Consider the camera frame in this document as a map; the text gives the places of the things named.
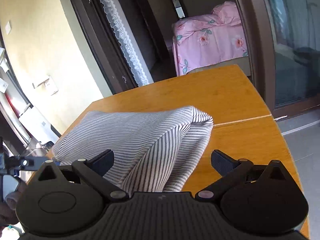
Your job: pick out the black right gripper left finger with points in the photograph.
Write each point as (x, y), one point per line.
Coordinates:
(92, 173)

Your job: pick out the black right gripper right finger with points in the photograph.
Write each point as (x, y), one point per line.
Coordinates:
(233, 172)

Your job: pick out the grey striped shirt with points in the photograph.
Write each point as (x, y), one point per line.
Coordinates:
(153, 152)

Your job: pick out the gloved left hand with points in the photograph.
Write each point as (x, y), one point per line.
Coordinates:
(11, 190)

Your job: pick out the white air conditioner unit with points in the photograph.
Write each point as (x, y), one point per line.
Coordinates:
(38, 126)

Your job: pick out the pink floral bed quilt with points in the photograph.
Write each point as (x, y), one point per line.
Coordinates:
(210, 39)

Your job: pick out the white lace curtain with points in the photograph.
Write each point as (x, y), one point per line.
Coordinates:
(128, 44)

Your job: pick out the glass sliding door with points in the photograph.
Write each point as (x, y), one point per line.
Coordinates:
(289, 31)

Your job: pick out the white wall socket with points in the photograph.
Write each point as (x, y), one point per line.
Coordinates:
(46, 85)

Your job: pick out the beige bed frame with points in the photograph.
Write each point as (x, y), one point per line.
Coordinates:
(222, 66)

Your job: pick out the white wall switch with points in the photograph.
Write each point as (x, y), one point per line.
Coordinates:
(8, 28)

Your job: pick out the dark brown door frame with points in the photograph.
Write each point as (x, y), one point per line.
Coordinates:
(104, 45)

